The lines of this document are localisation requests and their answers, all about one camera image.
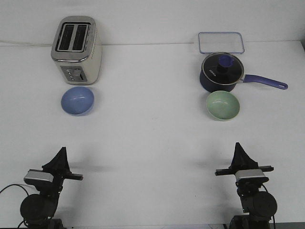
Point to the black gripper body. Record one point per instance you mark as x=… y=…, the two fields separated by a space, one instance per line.
x=248 y=183
x=60 y=174

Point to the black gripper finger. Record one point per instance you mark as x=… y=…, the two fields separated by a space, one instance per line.
x=66 y=164
x=244 y=158
x=58 y=160
x=235 y=159

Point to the green bowl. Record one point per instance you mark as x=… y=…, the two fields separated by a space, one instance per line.
x=222 y=105

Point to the blue bowl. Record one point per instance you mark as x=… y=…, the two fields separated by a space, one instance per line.
x=78 y=101

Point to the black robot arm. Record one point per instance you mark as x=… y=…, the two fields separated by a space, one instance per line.
x=38 y=210
x=258 y=205

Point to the dark blue saucepan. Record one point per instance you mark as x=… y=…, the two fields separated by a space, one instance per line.
x=212 y=87

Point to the glass pot lid blue knob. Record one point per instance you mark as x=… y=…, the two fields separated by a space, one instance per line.
x=223 y=68

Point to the silver two-slot toaster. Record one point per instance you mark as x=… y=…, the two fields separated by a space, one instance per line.
x=77 y=50

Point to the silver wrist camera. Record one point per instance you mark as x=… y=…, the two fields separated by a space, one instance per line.
x=242 y=175
x=34 y=177

